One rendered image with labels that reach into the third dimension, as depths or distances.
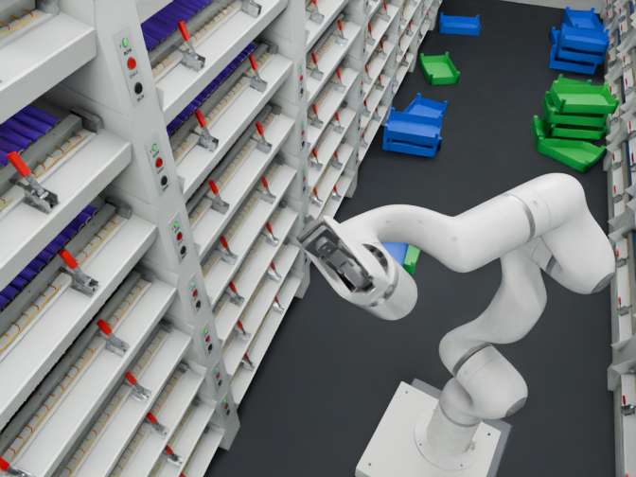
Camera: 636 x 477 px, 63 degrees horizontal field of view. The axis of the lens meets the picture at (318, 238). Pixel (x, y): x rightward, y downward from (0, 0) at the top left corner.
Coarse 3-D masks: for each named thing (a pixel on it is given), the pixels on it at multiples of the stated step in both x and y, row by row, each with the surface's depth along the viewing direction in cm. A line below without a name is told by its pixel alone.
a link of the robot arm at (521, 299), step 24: (504, 264) 106; (528, 264) 106; (504, 288) 108; (528, 288) 106; (504, 312) 109; (528, 312) 106; (456, 336) 123; (480, 336) 116; (504, 336) 112; (456, 360) 123
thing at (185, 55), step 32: (192, 0) 113; (224, 0) 116; (256, 0) 124; (288, 0) 134; (160, 32) 103; (192, 32) 108; (224, 32) 113; (256, 32) 122; (160, 64) 100; (192, 64) 102; (224, 64) 112; (160, 96) 90; (192, 96) 103
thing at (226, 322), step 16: (288, 208) 187; (288, 224) 183; (256, 240) 175; (256, 256) 171; (272, 256) 173; (240, 272) 166; (256, 272) 167; (240, 288) 162; (224, 320) 154; (224, 336) 151
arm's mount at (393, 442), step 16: (400, 384) 162; (400, 400) 158; (416, 400) 159; (432, 400) 159; (384, 416) 154; (400, 416) 154; (416, 416) 155; (384, 432) 151; (400, 432) 151; (480, 432) 152; (496, 432) 152; (368, 448) 147; (384, 448) 147; (400, 448) 147; (416, 448) 148; (368, 464) 143; (384, 464) 144; (400, 464) 144; (416, 464) 144; (480, 464) 145
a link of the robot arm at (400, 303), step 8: (400, 272) 71; (400, 280) 71; (408, 280) 75; (400, 288) 71; (408, 288) 75; (416, 288) 81; (392, 296) 70; (400, 296) 72; (408, 296) 76; (416, 296) 80; (384, 304) 70; (392, 304) 72; (400, 304) 74; (408, 304) 77; (376, 312) 74; (384, 312) 74; (392, 312) 75; (400, 312) 77; (408, 312) 80
